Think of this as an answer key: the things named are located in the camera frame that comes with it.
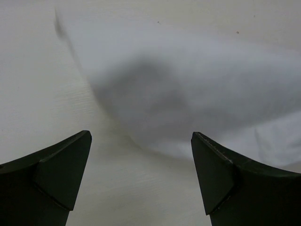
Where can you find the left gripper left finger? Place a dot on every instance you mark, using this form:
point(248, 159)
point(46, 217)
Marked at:
point(41, 189)

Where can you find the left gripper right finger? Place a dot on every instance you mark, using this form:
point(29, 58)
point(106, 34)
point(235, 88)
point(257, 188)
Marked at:
point(239, 191)

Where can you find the white skirt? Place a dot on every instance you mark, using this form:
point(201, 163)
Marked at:
point(142, 76)

